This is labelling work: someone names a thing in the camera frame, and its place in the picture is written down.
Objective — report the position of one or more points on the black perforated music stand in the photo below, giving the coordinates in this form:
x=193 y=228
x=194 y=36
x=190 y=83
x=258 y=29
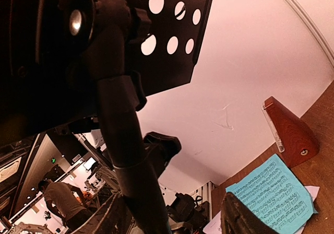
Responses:
x=65 y=61

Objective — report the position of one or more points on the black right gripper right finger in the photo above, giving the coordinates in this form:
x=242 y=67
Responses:
x=237 y=218

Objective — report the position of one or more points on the right aluminium frame post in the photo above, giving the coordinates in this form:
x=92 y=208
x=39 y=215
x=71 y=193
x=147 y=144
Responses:
x=312 y=28

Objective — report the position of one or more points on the blue sheet music page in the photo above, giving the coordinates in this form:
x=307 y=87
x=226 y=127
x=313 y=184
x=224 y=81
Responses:
x=274 y=194

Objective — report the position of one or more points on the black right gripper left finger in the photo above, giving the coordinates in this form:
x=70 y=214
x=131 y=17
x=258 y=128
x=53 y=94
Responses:
x=112 y=217

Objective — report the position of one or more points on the brown wooden metronome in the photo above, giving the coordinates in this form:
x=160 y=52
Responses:
x=294 y=139

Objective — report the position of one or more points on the person in grey shirt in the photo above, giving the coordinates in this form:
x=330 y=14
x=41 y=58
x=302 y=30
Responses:
x=67 y=202

